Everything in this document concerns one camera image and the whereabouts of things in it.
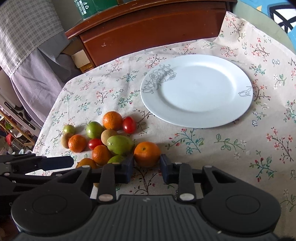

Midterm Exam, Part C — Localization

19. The blue patterned cushion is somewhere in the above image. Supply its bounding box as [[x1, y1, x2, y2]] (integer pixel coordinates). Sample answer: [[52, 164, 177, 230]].
[[242, 0, 295, 49]]

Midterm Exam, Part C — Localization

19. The brown kiwi middle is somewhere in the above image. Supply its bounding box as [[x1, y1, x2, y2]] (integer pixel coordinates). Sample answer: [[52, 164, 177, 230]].
[[101, 129, 118, 146]]

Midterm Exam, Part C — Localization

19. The large orange tangerine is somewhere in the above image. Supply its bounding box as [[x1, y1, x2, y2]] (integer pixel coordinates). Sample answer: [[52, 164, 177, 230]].
[[133, 142, 161, 168]]

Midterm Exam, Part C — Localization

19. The small green fruit left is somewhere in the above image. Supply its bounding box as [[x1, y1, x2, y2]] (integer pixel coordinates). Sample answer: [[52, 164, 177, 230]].
[[63, 125, 76, 135]]

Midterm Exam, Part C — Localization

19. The orange tangerine top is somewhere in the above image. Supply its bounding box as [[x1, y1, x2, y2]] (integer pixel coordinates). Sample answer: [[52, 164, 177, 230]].
[[102, 111, 123, 131]]

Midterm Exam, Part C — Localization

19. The small cardboard box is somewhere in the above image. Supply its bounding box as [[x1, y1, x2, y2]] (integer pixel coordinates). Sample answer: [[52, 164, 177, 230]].
[[71, 50, 90, 68]]

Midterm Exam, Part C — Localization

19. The red cherry tomato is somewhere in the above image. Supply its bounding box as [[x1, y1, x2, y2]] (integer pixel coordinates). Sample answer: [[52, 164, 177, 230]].
[[122, 116, 137, 134], [88, 138, 103, 150]]

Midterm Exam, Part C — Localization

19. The wooden shelf rack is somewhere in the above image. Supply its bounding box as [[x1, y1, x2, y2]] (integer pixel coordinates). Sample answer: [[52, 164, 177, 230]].
[[1, 110, 36, 155]]

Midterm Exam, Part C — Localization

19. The orange tangerine bottom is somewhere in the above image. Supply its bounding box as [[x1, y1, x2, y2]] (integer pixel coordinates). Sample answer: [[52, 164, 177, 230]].
[[76, 158, 97, 169]]

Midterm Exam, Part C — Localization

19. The green round fruit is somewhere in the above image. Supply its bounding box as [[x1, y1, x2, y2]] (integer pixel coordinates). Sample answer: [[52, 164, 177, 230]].
[[86, 121, 104, 139]]

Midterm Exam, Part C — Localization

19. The large green mango fruit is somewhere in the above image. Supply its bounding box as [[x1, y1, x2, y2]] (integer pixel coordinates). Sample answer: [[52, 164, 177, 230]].
[[107, 135, 134, 156]]

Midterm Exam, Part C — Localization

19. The green fruit bottom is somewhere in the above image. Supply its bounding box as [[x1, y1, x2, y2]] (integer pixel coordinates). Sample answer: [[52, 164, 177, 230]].
[[107, 155, 126, 164]]

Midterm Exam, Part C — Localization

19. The brown kiwi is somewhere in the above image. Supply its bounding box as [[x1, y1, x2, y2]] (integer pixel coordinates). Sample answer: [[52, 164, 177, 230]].
[[101, 129, 118, 146], [61, 132, 73, 149]]

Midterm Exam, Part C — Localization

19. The white round plate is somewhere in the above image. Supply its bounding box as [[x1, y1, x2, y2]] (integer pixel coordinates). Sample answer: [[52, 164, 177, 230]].
[[140, 54, 253, 128]]

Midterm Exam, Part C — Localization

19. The brown wooden cabinet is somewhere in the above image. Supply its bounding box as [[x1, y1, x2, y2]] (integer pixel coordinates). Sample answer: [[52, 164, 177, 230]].
[[66, 0, 236, 67]]

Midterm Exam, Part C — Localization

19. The green milk carton box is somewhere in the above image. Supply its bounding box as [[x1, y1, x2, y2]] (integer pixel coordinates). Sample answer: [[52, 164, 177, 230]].
[[74, 0, 118, 20]]

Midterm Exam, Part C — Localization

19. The brown kiwi left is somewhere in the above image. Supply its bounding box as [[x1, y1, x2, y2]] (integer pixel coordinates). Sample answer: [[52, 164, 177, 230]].
[[61, 132, 73, 149]]

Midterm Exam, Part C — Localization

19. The floral tablecloth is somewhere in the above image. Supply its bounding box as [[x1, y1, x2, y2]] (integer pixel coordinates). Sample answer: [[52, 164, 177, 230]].
[[34, 13, 295, 237]]

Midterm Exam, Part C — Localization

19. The checkered grey cloth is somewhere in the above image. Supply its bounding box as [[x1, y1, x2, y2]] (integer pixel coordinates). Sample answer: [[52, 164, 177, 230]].
[[1, 1, 79, 126]]

